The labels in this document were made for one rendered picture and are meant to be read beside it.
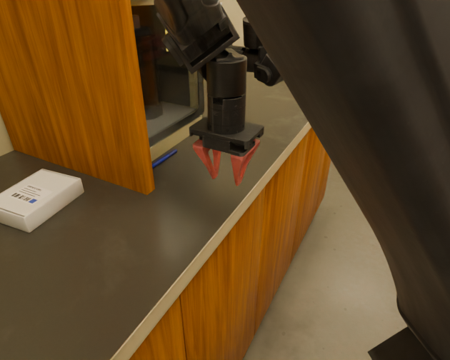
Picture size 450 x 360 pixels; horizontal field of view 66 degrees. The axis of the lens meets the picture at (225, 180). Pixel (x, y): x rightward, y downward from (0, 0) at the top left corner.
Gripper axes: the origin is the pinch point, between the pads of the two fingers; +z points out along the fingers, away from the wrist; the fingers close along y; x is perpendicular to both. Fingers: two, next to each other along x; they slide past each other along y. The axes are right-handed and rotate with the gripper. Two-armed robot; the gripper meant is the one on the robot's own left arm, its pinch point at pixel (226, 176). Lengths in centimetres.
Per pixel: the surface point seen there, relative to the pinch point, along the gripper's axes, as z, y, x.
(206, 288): 33.8, 6.4, -2.1
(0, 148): 15, 77, -4
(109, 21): -21.7, 27.2, -6.3
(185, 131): 13, 33, -36
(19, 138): 11, 68, -6
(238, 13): -4, 77, -160
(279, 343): 110, -2, -45
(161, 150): 14.1, 33.4, -23.7
